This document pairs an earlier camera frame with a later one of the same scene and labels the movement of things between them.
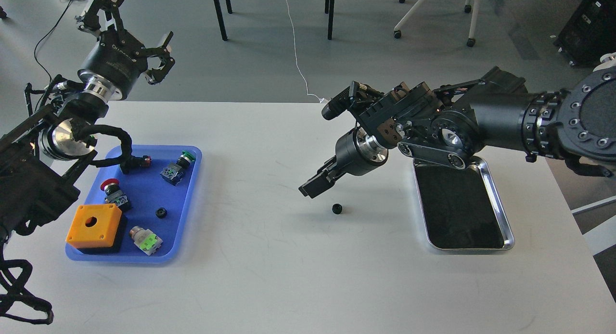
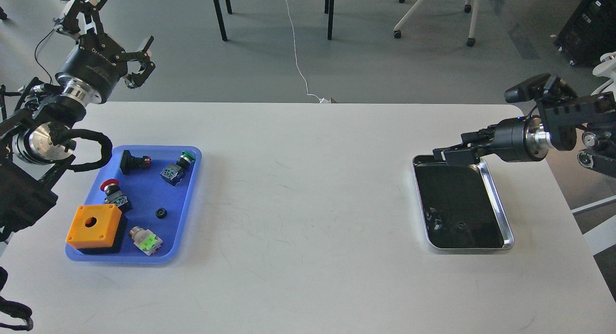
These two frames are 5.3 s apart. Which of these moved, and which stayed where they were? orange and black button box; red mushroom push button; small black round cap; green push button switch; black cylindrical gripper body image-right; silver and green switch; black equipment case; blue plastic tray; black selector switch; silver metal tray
Moved: black cylindrical gripper body image-right
Stayed: small black round cap; blue plastic tray; orange and black button box; silver and green switch; black equipment case; silver metal tray; red mushroom push button; black selector switch; green push button switch
